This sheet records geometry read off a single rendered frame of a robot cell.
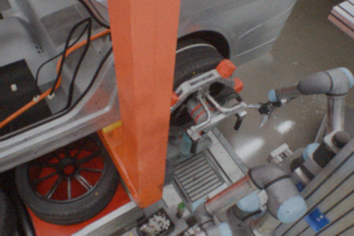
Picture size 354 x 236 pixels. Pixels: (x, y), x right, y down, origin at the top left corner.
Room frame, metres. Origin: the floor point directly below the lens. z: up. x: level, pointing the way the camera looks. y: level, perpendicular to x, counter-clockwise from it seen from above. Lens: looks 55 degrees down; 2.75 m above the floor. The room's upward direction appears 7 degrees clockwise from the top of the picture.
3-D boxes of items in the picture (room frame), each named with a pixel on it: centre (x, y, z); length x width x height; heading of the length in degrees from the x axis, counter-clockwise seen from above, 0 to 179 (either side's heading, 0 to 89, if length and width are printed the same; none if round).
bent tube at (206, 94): (1.30, -0.27, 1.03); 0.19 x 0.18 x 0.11; 37
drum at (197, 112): (1.28, -0.16, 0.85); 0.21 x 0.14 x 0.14; 37
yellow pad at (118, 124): (1.24, 0.45, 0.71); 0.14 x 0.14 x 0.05; 37
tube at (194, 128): (1.18, -0.11, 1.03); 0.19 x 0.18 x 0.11; 37
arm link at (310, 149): (1.00, -0.79, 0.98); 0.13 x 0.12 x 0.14; 113
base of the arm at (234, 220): (0.67, -0.41, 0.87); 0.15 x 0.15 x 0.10
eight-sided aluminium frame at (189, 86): (1.34, -0.12, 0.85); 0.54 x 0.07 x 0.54; 127
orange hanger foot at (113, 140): (1.10, 0.34, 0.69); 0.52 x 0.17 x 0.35; 37
